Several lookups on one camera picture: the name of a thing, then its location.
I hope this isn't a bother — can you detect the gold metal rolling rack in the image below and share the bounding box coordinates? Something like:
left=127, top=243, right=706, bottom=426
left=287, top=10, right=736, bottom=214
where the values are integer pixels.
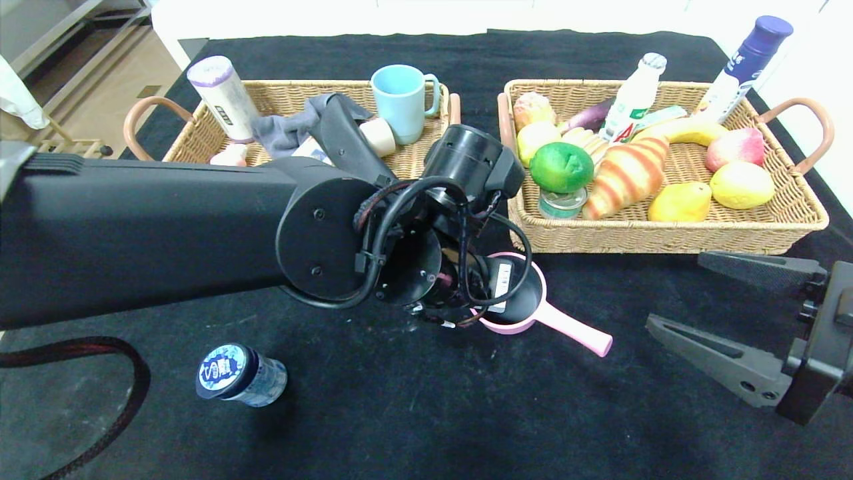
left=0, top=117, right=115, bottom=161

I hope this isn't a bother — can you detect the white hanging fabric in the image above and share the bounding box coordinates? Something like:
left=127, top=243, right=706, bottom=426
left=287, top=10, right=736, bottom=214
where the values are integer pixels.
left=0, top=55, right=52, bottom=131

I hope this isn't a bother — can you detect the pink lotion bottle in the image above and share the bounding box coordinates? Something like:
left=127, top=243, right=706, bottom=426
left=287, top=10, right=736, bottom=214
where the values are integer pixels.
left=209, top=143, right=249, bottom=167

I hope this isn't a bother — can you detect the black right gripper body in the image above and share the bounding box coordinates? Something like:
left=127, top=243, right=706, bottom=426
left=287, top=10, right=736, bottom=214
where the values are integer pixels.
left=775, top=260, right=853, bottom=425

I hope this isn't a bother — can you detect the red peach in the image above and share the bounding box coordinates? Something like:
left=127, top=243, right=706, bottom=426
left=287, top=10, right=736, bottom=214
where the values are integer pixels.
left=704, top=128, right=765, bottom=174

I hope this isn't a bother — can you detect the light blue mug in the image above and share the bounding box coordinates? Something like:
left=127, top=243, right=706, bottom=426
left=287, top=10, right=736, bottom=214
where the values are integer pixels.
left=370, top=65, right=441, bottom=146

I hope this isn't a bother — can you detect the wicker basket with household items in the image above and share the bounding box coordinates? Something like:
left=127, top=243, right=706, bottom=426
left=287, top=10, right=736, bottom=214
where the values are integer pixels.
left=123, top=80, right=462, bottom=201

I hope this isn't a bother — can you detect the white milk bottle green label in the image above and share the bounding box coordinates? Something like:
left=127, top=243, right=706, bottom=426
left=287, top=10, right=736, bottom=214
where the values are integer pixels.
left=598, top=53, right=667, bottom=144

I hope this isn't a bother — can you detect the yellow pear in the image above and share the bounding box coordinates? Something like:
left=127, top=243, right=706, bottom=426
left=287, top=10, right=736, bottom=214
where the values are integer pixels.
left=648, top=181, right=712, bottom=224

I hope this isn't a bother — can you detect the green lime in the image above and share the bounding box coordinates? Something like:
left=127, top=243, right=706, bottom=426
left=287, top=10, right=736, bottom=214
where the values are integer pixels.
left=529, top=141, right=595, bottom=195

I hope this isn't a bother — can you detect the yellow banana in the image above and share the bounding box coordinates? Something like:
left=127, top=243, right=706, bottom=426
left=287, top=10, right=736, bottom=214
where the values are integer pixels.
left=630, top=118, right=728, bottom=147

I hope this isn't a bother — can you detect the white counter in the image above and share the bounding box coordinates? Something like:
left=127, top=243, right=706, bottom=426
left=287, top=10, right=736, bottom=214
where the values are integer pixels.
left=152, top=0, right=827, bottom=74

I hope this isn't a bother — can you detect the white bottle with blue cap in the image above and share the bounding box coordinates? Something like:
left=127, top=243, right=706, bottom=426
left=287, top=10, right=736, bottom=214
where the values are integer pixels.
left=693, top=16, right=794, bottom=125

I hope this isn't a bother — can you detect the long striped bread loaf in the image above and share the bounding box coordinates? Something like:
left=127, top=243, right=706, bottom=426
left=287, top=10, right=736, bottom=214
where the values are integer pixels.
left=563, top=127, right=610, bottom=169

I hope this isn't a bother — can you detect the grey cloth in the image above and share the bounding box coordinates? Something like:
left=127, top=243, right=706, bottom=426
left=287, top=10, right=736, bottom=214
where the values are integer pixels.
left=251, top=93, right=371, bottom=161

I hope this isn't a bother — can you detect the small cream cup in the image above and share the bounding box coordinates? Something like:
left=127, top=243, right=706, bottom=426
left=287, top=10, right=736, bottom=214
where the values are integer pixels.
left=360, top=118, right=398, bottom=159

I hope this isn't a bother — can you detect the green snack pack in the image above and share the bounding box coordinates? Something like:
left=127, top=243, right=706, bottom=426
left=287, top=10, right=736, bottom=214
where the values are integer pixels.
left=633, top=105, right=687, bottom=131

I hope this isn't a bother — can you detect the yellow lemon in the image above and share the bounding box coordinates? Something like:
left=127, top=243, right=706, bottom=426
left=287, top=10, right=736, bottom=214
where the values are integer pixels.
left=709, top=161, right=776, bottom=211

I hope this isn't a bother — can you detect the white tumbler with purple lid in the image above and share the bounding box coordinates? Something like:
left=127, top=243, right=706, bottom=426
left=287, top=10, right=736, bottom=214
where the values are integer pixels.
left=187, top=56, right=261, bottom=144

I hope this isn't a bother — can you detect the pink bumpy fruit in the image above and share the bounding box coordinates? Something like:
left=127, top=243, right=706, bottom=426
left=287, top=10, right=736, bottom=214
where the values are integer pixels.
left=512, top=92, right=557, bottom=131

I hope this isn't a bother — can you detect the beige soap box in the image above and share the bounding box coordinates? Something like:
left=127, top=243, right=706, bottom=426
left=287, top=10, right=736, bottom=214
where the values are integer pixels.
left=290, top=137, right=334, bottom=167

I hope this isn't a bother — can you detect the tin can with green label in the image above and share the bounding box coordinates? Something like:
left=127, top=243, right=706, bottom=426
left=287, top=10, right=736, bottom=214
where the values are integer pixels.
left=538, top=187, right=590, bottom=219

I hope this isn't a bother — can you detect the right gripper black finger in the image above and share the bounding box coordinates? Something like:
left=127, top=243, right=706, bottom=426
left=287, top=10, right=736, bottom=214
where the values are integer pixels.
left=697, top=251, right=828, bottom=321
left=645, top=312, right=807, bottom=408

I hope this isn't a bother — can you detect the black glasses case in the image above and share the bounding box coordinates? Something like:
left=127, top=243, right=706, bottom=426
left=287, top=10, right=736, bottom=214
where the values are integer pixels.
left=319, top=93, right=399, bottom=189

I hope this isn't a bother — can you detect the yellow-green apple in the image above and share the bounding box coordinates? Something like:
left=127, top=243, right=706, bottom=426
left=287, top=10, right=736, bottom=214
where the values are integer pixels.
left=516, top=121, right=562, bottom=167

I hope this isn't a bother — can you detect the pink saucepan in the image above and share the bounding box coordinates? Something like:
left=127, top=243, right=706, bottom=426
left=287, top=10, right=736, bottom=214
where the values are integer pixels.
left=470, top=252, right=612, bottom=357

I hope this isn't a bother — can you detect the striped croissant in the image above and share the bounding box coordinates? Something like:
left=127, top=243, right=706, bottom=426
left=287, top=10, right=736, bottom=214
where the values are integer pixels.
left=582, top=137, right=670, bottom=221

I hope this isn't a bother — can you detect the wicker basket with food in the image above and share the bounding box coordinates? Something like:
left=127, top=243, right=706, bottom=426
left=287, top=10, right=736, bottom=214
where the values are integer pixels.
left=496, top=79, right=834, bottom=255

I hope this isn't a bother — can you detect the purple eggplant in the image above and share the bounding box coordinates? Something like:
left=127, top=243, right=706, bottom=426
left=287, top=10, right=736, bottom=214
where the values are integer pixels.
left=556, top=99, right=614, bottom=136

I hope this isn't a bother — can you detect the smooth black left arm cable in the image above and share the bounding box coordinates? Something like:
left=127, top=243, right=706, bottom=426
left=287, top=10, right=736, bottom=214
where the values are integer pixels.
left=287, top=177, right=534, bottom=311

